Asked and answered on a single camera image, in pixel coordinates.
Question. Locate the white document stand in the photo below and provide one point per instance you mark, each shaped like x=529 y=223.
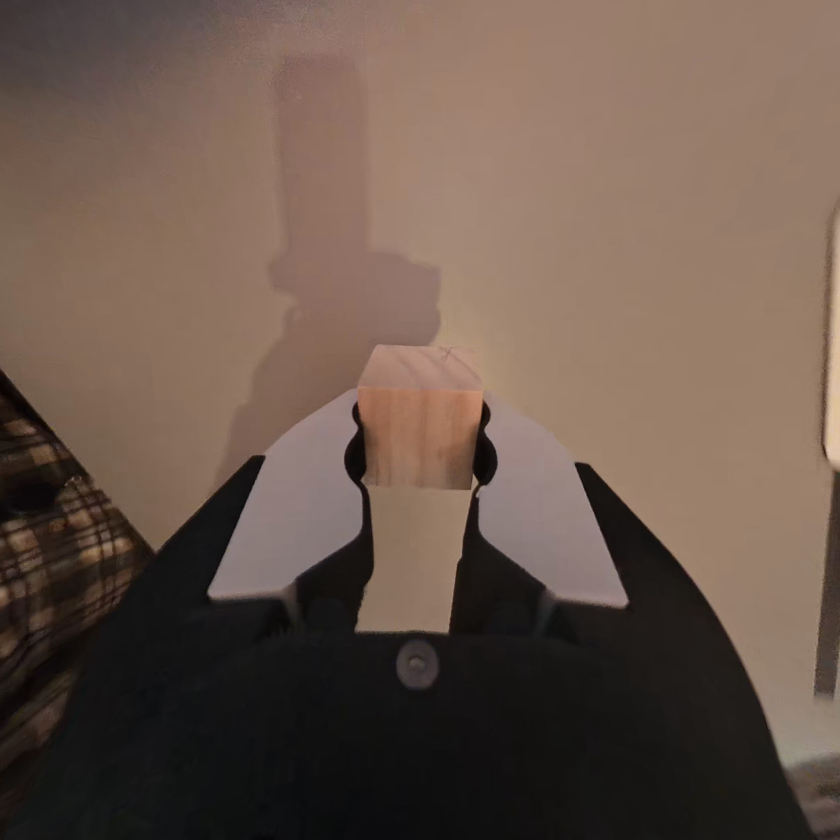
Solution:
x=833 y=341

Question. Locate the wooden cube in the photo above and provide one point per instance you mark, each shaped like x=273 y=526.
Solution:
x=420 y=433

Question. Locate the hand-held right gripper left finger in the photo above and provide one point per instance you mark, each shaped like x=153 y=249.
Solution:
x=295 y=525

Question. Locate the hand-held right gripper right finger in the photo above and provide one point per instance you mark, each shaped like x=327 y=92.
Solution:
x=544 y=525

